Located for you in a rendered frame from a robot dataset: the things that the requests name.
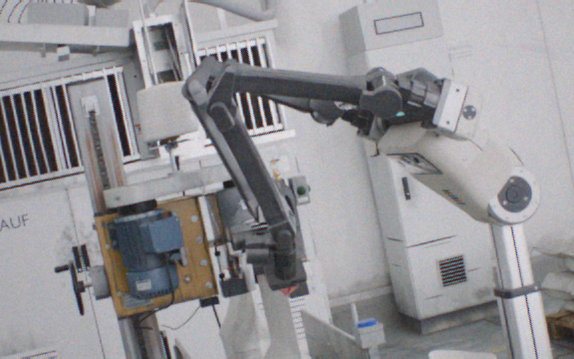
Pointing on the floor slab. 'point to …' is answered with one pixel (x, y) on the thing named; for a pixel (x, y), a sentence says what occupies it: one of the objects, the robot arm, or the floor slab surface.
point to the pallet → (561, 327)
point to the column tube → (105, 197)
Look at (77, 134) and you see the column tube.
